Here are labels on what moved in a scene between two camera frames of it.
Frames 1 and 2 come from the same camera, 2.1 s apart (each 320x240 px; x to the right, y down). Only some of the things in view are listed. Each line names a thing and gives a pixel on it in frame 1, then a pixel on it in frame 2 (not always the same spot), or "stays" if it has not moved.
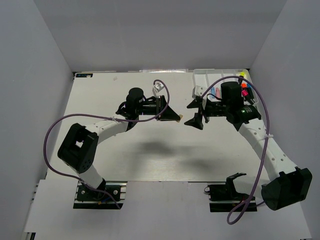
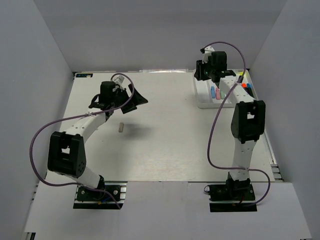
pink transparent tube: x=218 y=92 stays
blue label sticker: x=84 y=75 stays
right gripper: x=196 y=122 → x=198 y=74
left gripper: x=163 y=111 → x=136 y=99
